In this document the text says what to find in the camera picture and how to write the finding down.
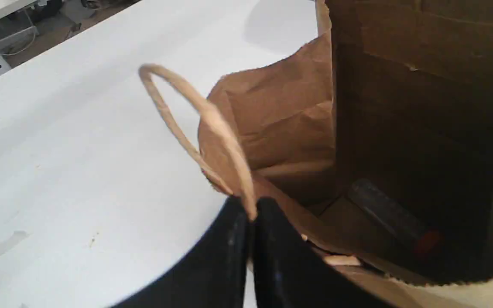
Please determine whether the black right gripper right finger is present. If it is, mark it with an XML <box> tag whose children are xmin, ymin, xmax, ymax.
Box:
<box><xmin>252</xmin><ymin>197</ymin><xmax>389</xmax><ymax>308</ymax></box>

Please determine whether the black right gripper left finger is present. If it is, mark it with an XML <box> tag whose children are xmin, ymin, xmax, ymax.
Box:
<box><xmin>115</xmin><ymin>196</ymin><xmax>250</xmax><ymax>308</ymax></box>

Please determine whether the clear tube orange cap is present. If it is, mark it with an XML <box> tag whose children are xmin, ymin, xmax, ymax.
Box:
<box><xmin>347</xmin><ymin>179</ymin><xmax>443</xmax><ymax>258</ymax></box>

